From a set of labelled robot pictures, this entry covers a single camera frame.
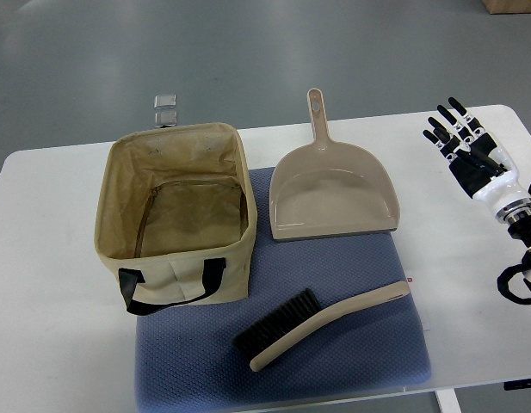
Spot yellow fabric bag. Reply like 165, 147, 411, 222
94, 123, 257, 316

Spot pink dustpan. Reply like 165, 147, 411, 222
269, 89, 400, 241

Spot pink hand broom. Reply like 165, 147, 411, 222
232, 281, 411, 372

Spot black table control panel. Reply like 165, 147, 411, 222
503, 378, 531, 391

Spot cardboard box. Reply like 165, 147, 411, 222
482, 0, 531, 15

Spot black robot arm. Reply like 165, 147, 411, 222
496, 183, 531, 305

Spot blue cushion mat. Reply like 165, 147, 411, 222
134, 166, 434, 410

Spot white table leg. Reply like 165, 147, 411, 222
435, 389, 462, 413

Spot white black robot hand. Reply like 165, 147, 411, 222
423, 97, 531, 225

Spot upper metal floor plate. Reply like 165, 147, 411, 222
154, 94, 176, 110

